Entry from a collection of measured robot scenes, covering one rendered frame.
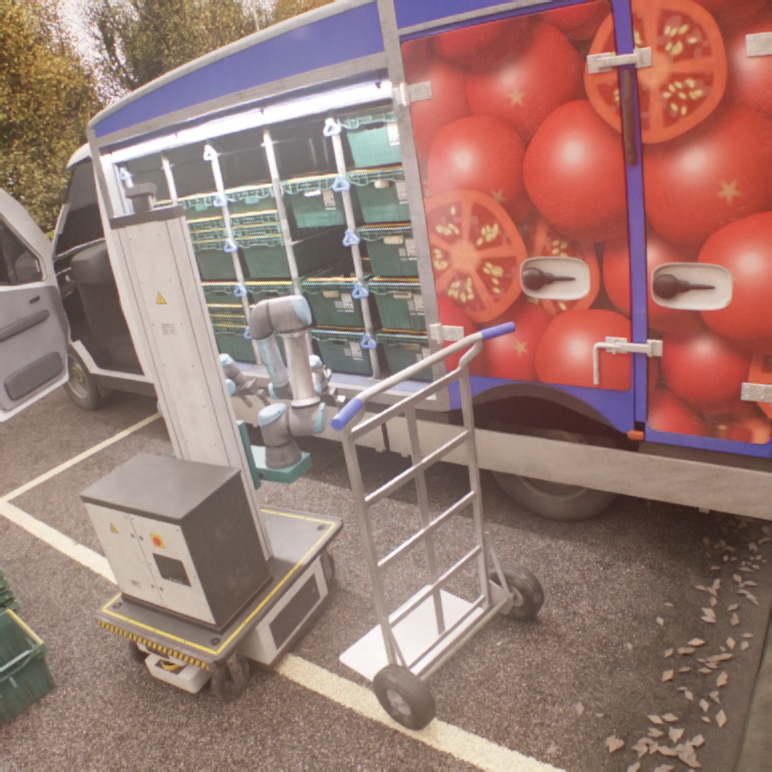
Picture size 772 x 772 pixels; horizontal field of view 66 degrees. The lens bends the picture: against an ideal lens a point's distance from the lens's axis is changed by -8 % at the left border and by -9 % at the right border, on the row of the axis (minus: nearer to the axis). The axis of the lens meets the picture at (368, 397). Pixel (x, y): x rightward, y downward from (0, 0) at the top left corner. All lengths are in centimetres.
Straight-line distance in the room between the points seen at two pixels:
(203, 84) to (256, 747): 308
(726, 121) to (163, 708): 294
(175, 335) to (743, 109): 210
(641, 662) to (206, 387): 191
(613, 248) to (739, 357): 61
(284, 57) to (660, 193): 178
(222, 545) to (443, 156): 174
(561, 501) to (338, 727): 152
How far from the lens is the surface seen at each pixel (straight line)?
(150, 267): 242
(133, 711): 282
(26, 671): 300
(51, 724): 296
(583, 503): 316
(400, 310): 323
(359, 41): 293
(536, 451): 296
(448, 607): 282
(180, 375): 251
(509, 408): 291
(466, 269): 276
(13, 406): 530
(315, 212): 340
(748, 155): 237
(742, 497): 280
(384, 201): 312
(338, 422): 162
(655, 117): 241
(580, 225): 252
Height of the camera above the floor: 189
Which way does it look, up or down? 23 degrees down
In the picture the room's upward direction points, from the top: 10 degrees counter-clockwise
